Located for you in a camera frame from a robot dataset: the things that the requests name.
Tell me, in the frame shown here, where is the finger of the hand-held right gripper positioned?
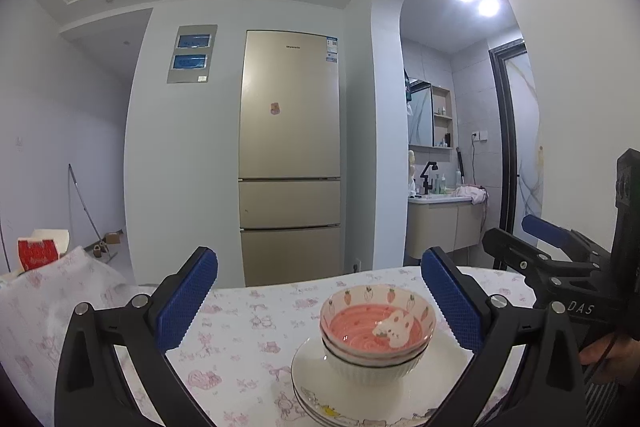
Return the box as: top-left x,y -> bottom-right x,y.
521,214 -> 612,259
481,227 -> 612,292

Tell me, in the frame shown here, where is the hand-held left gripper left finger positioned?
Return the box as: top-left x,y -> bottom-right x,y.
54,246 -> 220,427

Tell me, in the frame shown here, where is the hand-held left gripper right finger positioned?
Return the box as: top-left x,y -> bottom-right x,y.
421,247 -> 586,427

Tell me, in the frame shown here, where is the pink strawberry rabbit bowl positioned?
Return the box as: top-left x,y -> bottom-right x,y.
319,285 -> 437,355
321,336 -> 434,365

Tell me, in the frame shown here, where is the white ribbed bowl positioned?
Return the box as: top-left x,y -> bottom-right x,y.
325,347 -> 431,381

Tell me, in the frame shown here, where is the white cartoon cat plate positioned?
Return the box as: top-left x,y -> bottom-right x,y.
291,332 -> 476,423

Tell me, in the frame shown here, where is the white plate with black lettering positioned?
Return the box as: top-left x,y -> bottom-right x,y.
294,382 -> 436,427

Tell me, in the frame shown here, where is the person's right forearm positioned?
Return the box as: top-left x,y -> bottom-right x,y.
581,369 -> 632,425

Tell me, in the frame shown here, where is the person's right hand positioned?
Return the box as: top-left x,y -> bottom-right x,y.
579,333 -> 640,372

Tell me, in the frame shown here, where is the pink printed white tablecloth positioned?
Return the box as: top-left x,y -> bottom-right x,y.
0,246 -> 536,427

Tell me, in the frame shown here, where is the pink towel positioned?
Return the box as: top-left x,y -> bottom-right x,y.
452,186 -> 488,204

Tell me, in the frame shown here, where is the beige bathroom vanity cabinet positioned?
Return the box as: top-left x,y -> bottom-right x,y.
407,198 -> 485,256

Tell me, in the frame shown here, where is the marbled glass door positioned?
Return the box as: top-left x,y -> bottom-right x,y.
505,52 -> 547,233

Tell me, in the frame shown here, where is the black faucet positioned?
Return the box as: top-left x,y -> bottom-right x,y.
420,162 -> 441,196

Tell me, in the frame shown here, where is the blond doll figure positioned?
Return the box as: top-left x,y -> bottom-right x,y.
407,150 -> 419,196

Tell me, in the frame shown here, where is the metal pole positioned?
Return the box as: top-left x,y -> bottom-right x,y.
68,163 -> 107,253

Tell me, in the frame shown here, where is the red and white carton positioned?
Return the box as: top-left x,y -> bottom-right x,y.
17,229 -> 71,273

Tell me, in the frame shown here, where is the bathroom mirror cabinet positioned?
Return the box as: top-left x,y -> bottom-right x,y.
404,77 -> 455,148

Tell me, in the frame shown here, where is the beige refrigerator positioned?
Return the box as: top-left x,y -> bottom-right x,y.
237,30 -> 346,288

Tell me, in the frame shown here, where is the black door frame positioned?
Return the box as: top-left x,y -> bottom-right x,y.
489,38 -> 528,238

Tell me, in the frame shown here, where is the grey wall electrical panel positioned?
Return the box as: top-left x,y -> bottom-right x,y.
166,24 -> 219,84

